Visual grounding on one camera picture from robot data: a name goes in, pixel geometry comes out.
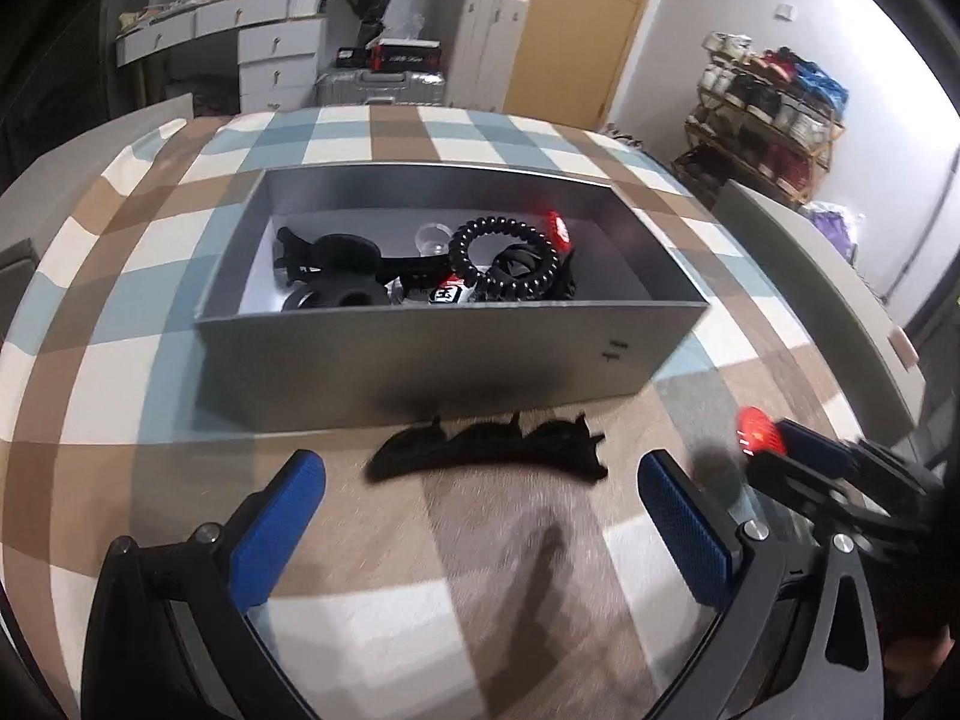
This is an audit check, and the purple bag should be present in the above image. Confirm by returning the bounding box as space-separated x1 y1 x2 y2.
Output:
806 202 868 265

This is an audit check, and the white cabinet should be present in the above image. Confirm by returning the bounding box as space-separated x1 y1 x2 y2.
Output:
442 0 530 113

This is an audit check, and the black hair barrette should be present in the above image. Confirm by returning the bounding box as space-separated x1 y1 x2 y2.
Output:
379 259 455 282

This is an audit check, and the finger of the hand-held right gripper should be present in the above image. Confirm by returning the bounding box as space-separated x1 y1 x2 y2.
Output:
746 454 893 535
776 420 863 478

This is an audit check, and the silver suitcase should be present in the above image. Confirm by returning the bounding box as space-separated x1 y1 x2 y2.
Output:
315 67 448 110

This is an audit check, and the person's right hand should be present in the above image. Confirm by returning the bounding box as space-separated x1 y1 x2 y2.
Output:
885 626 955 700

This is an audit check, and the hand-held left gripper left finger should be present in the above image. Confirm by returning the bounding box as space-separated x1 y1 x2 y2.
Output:
81 448 328 720

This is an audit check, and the plaid blanket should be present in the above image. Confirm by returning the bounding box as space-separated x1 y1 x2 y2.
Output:
0 105 923 720

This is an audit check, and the grey bed frame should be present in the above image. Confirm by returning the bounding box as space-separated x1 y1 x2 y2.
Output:
709 180 920 430

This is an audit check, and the grey cardboard box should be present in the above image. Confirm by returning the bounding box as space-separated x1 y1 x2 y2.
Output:
193 163 712 432

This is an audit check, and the white desk with drawers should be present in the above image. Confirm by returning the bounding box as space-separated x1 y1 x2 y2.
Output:
112 0 331 113

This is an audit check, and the large black spiral hair tie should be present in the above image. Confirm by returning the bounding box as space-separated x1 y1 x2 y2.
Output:
448 216 562 302

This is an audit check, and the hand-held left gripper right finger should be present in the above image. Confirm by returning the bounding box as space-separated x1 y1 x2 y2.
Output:
636 448 891 720

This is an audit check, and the wooden shoe rack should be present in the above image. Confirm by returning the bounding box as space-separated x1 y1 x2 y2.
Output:
670 30 853 208

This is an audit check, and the red black shoebox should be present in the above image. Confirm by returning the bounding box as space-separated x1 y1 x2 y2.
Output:
336 37 443 73

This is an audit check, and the black scrunchie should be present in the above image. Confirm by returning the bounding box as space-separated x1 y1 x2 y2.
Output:
491 244 578 301

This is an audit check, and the wooden door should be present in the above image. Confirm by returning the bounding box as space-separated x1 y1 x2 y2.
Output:
502 0 668 133

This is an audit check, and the black claw clip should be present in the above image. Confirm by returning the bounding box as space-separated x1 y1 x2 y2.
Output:
274 225 380 287

